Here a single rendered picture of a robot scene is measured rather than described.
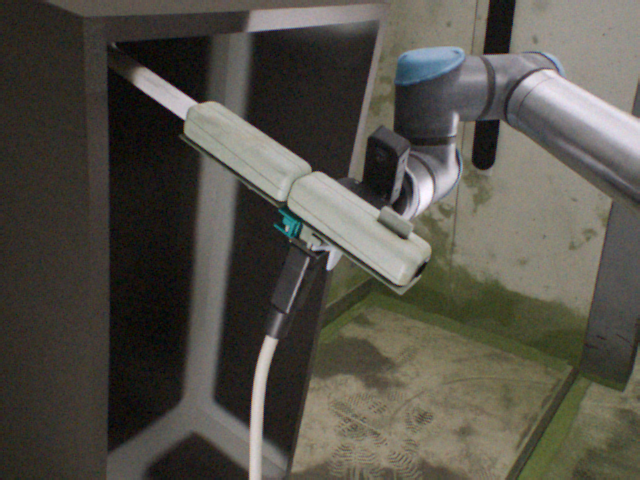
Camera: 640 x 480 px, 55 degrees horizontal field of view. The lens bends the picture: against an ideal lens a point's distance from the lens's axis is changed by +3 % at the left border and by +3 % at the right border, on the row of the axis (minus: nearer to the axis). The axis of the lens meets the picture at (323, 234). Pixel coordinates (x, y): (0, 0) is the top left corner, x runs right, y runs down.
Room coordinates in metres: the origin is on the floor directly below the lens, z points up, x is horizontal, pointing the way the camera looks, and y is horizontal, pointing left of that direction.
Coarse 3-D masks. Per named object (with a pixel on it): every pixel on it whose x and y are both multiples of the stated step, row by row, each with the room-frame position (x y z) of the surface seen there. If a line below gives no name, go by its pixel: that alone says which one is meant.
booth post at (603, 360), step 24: (624, 216) 2.26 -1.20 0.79; (624, 240) 2.25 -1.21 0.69; (600, 264) 2.29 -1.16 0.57; (624, 264) 2.24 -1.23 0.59; (600, 288) 2.28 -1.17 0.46; (624, 288) 2.23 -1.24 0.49; (600, 312) 2.27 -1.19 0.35; (624, 312) 2.22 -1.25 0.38; (600, 336) 2.26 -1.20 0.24; (624, 336) 2.21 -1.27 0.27; (600, 360) 2.25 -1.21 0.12; (624, 360) 2.20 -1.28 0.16; (624, 384) 2.19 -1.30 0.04
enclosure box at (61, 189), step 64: (0, 0) 0.67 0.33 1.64; (64, 0) 0.65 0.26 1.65; (128, 0) 0.71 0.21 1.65; (192, 0) 0.78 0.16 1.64; (256, 0) 0.87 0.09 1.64; (320, 0) 0.98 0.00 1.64; (0, 64) 0.68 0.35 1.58; (64, 64) 0.62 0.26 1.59; (192, 64) 1.22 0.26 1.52; (256, 64) 1.26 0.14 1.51; (320, 64) 1.17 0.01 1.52; (0, 128) 0.70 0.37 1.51; (64, 128) 0.63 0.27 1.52; (128, 128) 1.11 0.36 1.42; (320, 128) 1.17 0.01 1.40; (0, 192) 0.72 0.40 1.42; (64, 192) 0.64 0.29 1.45; (128, 192) 1.12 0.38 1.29; (192, 192) 1.27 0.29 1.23; (256, 192) 1.27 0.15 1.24; (0, 256) 0.74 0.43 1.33; (64, 256) 0.66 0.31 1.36; (128, 256) 1.14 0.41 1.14; (192, 256) 1.30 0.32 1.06; (256, 256) 1.28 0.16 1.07; (0, 320) 0.76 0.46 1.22; (64, 320) 0.67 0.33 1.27; (128, 320) 1.16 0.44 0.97; (192, 320) 1.34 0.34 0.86; (256, 320) 1.28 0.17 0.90; (320, 320) 1.16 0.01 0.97; (0, 384) 0.78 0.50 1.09; (64, 384) 0.68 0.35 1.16; (128, 384) 1.19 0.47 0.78; (192, 384) 1.39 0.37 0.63; (0, 448) 0.81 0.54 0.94; (64, 448) 0.70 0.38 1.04; (128, 448) 1.22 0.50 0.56; (192, 448) 1.27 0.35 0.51
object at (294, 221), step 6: (282, 210) 0.59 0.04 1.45; (288, 210) 0.59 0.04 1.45; (288, 216) 0.58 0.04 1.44; (294, 216) 0.58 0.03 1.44; (276, 222) 0.59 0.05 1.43; (282, 222) 0.60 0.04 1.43; (288, 222) 0.58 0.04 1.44; (294, 222) 0.58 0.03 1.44; (300, 222) 0.58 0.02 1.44; (282, 228) 0.59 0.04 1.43; (294, 228) 0.58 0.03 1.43; (300, 228) 0.59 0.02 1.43; (288, 234) 0.58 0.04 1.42; (294, 234) 0.58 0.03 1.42
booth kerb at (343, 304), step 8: (368, 280) 2.92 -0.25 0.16; (352, 288) 2.81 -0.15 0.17; (360, 288) 2.86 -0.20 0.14; (368, 288) 2.93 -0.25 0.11; (344, 296) 2.74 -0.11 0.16; (352, 296) 2.80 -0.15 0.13; (360, 296) 2.86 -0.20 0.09; (336, 304) 2.68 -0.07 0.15; (344, 304) 2.74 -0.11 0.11; (352, 304) 2.80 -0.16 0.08; (328, 312) 2.62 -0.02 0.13; (336, 312) 2.68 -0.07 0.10; (344, 312) 2.73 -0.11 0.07; (328, 320) 2.62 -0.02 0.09
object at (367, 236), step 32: (128, 64) 0.73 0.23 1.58; (160, 96) 0.69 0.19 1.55; (192, 128) 0.65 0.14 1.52; (224, 128) 0.63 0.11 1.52; (256, 128) 0.66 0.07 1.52; (224, 160) 0.63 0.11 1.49; (256, 160) 0.60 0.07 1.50; (288, 160) 0.61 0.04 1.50; (288, 192) 0.59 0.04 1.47; (320, 192) 0.57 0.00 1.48; (320, 224) 0.56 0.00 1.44; (352, 224) 0.54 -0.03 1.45; (384, 224) 0.54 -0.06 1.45; (288, 256) 0.59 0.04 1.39; (320, 256) 0.56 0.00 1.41; (352, 256) 0.54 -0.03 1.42; (384, 256) 0.52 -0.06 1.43; (416, 256) 0.51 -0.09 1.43; (288, 288) 0.59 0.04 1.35; (288, 320) 0.60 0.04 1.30
